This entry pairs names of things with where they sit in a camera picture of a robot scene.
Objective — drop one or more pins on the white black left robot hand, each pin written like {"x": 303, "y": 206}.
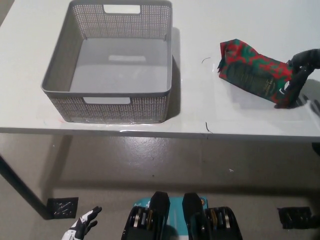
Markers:
{"x": 80, "y": 226}

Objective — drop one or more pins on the red green coffee bean bag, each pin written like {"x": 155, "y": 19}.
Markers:
{"x": 250, "y": 72}

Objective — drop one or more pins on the grey perforated plastic basket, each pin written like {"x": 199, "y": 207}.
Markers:
{"x": 112, "y": 110}

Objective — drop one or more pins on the black metal table leg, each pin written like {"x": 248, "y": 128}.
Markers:
{"x": 22, "y": 190}

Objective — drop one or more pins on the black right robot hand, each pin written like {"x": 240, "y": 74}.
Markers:
{"x": 300, "y": 77}

